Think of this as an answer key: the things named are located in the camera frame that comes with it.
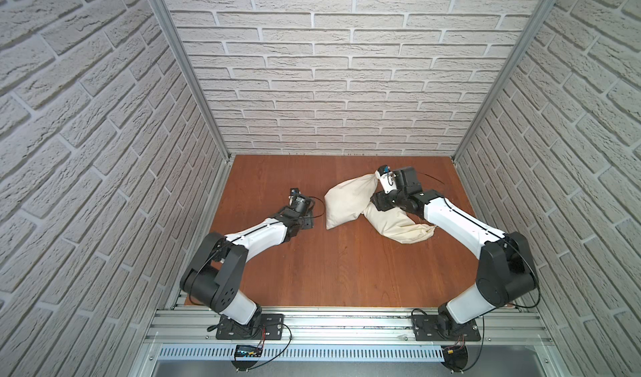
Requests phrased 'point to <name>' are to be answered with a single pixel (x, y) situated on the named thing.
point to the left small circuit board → (248, 351)
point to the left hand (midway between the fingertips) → (302, 210)
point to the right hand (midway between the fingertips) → (372, 196)
